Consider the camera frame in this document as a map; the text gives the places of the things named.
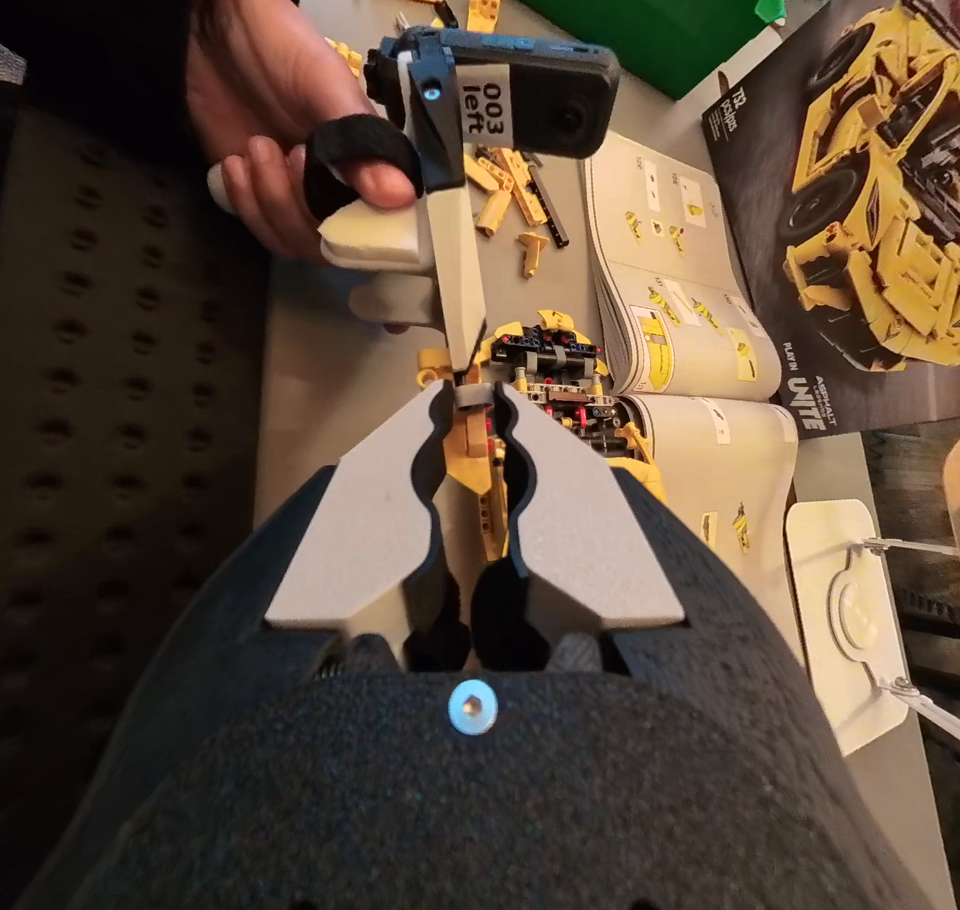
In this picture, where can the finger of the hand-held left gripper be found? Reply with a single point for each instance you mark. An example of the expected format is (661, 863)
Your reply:
(457, 272)

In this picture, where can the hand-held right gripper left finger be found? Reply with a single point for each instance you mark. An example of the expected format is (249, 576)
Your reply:
(352, 542)

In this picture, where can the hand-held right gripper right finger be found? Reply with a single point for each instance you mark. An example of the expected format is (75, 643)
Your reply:
(592, 542)

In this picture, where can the grey brick connector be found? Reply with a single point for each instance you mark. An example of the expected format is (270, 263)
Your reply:
(472, 397)

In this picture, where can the yellow panel with red pins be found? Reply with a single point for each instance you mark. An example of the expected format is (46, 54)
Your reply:
(472, 467)

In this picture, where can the grey desk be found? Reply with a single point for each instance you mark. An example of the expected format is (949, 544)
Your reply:
(337, 400)

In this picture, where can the person's left hand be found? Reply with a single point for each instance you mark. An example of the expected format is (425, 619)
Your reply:
(255, 99)

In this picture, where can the black long brick beam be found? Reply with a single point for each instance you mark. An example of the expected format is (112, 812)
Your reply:
(551, 212)

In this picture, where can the green plastic bin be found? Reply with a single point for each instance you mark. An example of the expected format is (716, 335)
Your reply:
(637, 9)

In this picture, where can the yellow brick car model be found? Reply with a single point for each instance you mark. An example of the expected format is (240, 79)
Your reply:
(562, 358)

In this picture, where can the instruction booklet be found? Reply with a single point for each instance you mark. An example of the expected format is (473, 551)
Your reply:
(675, 310)

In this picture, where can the black toy set box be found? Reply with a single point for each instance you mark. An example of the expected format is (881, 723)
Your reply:
(765, 174)

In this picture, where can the dark perforated panel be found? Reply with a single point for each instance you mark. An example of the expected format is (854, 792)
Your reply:
(112, 400)

